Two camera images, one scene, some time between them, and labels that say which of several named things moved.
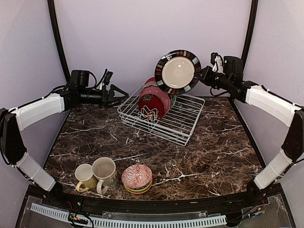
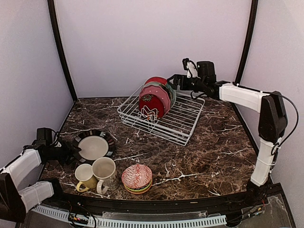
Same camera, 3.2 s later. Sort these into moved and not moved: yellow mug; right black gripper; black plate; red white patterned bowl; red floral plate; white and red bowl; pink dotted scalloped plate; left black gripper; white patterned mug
Moved: right black gripper; left black gripper; black plate
Not moved: white and red bowl; white patterned mug; red white patterned bowl; pink dotted scalloped plate; red floral plate; yellow mug
